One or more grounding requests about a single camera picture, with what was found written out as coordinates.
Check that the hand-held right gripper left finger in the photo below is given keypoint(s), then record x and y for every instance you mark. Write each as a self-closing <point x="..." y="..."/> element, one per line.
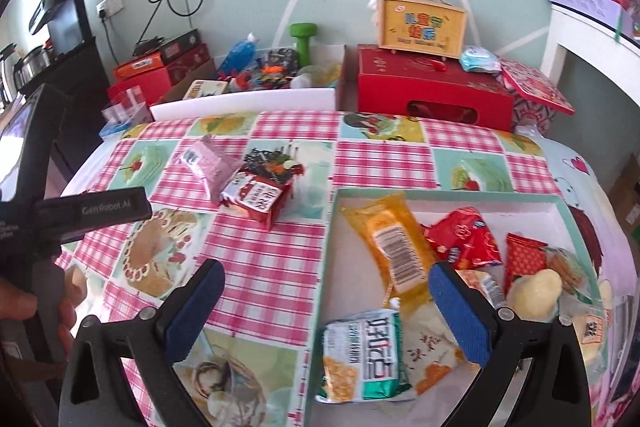
<point x="195" y="312"/>

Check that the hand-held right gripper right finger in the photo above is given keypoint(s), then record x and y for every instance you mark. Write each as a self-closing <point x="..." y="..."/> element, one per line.
<point x="460" y="312"/>

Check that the white snack packet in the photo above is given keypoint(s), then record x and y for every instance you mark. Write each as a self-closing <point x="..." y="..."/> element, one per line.
<point x="430" y="352"/>

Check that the red patterned snack packet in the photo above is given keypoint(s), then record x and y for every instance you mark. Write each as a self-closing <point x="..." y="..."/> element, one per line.
<point x="462" y="239"/>

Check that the red wafer packet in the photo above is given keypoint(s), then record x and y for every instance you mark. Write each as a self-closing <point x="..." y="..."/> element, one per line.
<point x="525" y="259"/>

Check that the long orange snack packet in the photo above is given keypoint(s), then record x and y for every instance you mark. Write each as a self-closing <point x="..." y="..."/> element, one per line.
<point x="395" y="247"/>

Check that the green snack packet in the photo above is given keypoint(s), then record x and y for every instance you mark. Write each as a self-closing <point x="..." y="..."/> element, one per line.
<point x="362" y="357"/>

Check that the clear rice cracker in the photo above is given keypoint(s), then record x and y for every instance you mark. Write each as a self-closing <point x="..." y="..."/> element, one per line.
<point x="565" y="269"/>

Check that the teal cardboard tray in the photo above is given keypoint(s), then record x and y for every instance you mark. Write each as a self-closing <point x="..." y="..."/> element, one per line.
<point x="350" y="267"/>

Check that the red packet with white label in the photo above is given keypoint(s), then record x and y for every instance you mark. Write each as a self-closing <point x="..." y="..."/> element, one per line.
<point x="260" y="197"/>

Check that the small orange green packet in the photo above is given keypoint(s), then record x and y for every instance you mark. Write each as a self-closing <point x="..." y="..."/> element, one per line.
<point x="590" y="337"/>

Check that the pink snack packet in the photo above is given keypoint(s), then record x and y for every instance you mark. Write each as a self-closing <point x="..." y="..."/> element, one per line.
<point x="212" y="164"/>

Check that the person's left hand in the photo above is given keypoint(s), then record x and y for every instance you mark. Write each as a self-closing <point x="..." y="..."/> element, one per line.
<point x="70" y="292"/>

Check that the pink checked tablecloth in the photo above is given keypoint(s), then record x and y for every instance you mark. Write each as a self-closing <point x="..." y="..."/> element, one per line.
<point x="280" y="267"/>

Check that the clear plastic box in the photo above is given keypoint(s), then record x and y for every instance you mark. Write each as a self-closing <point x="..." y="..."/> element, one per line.
<point x="125" y="107"/>

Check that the steel kettle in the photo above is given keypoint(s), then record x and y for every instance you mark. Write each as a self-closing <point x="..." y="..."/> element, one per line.
<point x="30" y="64"/>

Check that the red boxes stack left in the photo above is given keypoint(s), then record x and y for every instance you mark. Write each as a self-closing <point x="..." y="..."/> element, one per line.
<point x="145" y="77"/>

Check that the white cartoon bed sheet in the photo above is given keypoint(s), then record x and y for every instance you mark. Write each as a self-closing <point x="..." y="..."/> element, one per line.
<point x="575" y="167"/>

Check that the small card game box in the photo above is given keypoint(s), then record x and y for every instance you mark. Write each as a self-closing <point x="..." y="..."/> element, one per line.
<point x="202" y="89"/>

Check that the brown cardboard carton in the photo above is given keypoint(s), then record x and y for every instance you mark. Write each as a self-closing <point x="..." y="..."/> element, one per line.
<point x="627" y="197"/>

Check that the dark flat box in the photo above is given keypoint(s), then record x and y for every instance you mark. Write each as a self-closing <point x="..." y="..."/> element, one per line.
<point x="180" y="44"/>

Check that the cardboard box of toys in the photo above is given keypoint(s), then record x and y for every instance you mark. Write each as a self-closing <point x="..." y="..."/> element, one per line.
<point x="250" y="99"/>

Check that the large red gift box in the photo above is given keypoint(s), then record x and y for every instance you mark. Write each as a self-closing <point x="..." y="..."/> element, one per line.
<point x="430" y="87"/>

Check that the red patterned lidded box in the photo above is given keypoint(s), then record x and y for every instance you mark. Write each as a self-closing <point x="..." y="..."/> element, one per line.
<point x="537" y="89"/>

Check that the blue plastic bottle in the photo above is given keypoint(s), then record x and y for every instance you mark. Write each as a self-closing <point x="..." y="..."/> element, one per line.
<point x="237" y="54"/>

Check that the blue face mask pack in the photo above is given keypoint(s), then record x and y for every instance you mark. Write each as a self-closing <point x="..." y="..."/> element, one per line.
<point x="479" y="59"/>

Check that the white shelf unit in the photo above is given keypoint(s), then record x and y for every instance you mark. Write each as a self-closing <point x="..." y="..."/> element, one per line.
<point x="585" y="52"/>

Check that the green dumbbell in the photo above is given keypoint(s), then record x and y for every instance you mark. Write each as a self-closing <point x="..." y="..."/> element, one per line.
<point x="302" y="42"/>

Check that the white wall socket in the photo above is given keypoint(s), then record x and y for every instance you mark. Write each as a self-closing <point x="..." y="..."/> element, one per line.
<point x="109" y="4"/>

